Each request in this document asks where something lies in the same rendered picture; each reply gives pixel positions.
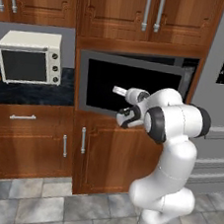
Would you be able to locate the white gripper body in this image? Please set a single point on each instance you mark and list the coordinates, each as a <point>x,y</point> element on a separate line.
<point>119,91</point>

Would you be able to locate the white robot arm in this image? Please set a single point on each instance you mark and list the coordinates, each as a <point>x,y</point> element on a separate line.
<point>174,158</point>

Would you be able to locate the grey microwave door, black window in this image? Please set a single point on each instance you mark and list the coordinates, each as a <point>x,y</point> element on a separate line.
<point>82,80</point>

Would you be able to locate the wooden base cupboard door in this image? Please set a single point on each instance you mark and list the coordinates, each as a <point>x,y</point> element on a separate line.
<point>22,152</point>
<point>111,160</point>

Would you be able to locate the built-in microwave oven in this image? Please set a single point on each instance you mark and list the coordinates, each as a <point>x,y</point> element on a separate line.
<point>190,77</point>

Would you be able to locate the wooden drawer front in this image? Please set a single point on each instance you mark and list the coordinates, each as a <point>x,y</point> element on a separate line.
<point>50,118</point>

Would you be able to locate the white toaster oven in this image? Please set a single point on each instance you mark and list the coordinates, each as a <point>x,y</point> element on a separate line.
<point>27,65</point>

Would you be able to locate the grey fridge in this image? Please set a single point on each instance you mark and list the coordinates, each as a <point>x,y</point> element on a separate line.
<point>218,97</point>

